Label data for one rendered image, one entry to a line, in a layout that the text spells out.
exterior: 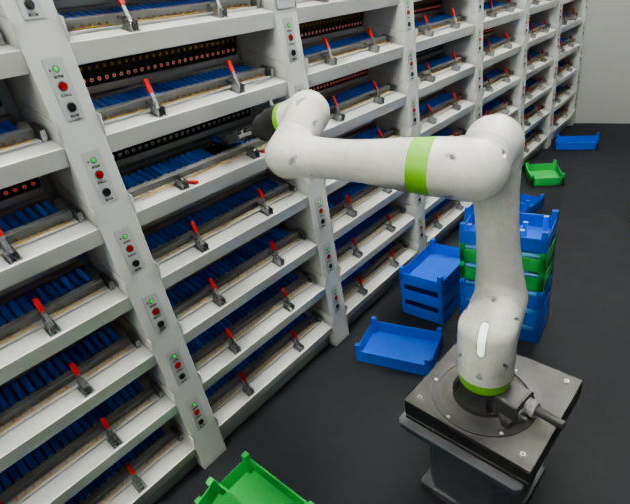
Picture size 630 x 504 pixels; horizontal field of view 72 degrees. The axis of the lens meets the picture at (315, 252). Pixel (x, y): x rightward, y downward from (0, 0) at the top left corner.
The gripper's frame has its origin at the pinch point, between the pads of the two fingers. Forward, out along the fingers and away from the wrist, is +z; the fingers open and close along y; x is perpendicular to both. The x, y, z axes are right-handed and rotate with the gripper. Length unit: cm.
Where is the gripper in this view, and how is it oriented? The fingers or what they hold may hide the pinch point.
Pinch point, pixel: (230, 138)
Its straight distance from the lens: 139.9
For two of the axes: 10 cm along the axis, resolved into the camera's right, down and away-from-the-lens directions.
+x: 3.2, 8.9, 3.1
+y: -6.5, 4.5, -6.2
